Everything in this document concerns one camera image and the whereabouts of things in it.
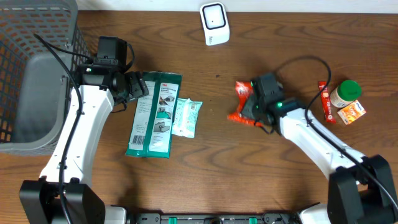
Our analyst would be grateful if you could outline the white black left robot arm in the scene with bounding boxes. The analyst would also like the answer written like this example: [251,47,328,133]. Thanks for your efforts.
[19,36,149,223]

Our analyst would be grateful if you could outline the green capped white jar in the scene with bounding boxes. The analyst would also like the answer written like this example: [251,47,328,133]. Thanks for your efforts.
[330,80,362,108]

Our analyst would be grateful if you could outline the green white package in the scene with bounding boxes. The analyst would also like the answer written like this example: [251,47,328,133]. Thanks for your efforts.
[125,72,182,159]

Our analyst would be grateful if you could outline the red snack bag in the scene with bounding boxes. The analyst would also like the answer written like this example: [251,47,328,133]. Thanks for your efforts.
[318,81,336,124]
[227,82,264,128]

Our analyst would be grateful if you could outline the left black cable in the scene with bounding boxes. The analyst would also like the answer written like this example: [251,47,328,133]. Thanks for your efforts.
[32,32,136,224]

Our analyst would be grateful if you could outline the light blue tissue pack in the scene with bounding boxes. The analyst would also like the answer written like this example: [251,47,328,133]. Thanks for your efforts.
[172,98,203,138]

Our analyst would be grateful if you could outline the orange tissue pack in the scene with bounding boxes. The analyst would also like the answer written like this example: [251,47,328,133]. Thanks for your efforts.
[338,100,366,125]

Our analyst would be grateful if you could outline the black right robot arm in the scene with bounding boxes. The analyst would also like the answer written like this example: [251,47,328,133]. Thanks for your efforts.
[243,73,397,223]

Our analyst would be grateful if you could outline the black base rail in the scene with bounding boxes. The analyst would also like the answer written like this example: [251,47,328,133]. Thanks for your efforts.
[126,212,301,224]

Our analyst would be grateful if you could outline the white barcode scanner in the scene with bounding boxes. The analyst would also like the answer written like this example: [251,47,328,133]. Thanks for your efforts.
[200,2,230,46]

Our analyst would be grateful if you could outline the grey plastic mesh basket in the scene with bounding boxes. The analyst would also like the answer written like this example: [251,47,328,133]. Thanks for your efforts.
[1,0,90,156]

